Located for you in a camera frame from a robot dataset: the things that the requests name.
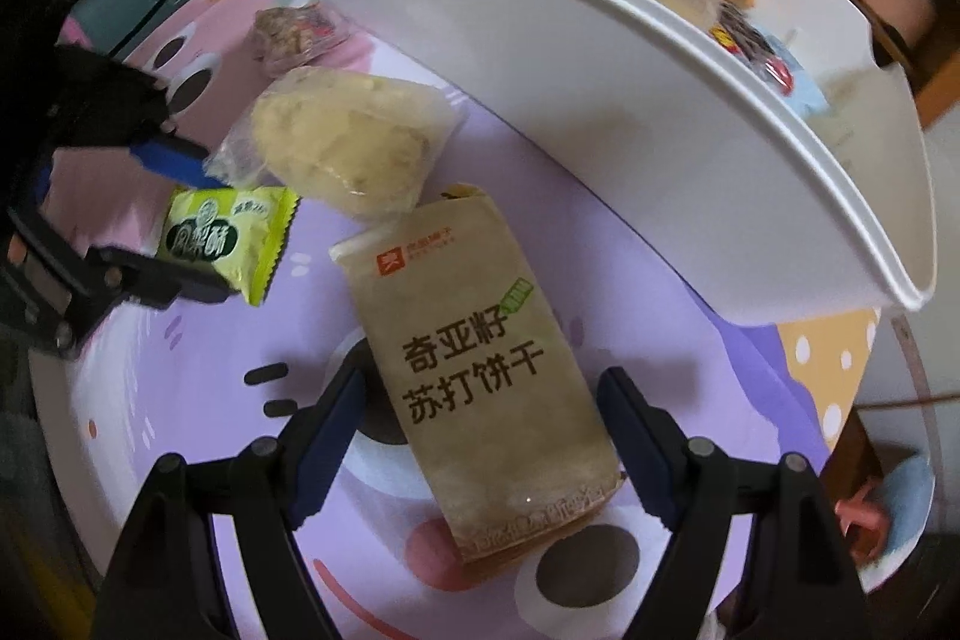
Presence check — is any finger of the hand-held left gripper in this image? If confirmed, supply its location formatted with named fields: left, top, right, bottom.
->
left=45, top=47, right=226, bottom=189
left=79, top=246, right=233, bottom=313

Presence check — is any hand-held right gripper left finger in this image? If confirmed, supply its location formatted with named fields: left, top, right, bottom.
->
left=90, top=359, right=370, bottom=640

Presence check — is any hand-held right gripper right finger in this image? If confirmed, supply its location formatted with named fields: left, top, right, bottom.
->
left=596, top=366, right=863, bottom=640

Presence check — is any green snack packet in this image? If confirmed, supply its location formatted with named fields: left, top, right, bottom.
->
left=154, top=186, right=301, bottom=309

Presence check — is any beige cracker packet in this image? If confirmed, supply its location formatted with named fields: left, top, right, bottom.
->
left=330, top=182, right=627, bottom=566

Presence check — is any white plastic bin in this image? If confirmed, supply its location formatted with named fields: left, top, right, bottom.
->
left=281, top=0, right=938, bottom=311

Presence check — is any printed cartoon table mat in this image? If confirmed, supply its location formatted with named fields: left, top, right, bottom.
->
left=30, top=0, right=908, bottom=640

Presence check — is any clear pale pastry packet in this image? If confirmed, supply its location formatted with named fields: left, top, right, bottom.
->
left=204, top=66, right=470, bottom=217

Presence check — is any nut bar packet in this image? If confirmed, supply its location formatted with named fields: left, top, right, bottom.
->
left=251, top=0, right=353, bottom=79

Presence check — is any blue and white packet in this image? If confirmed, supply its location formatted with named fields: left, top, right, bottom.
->
left=787, top=66, right=830, bottom=120

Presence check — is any brown snack packet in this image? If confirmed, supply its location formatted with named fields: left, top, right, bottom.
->
left=709, top=6, right=796, bottom=94

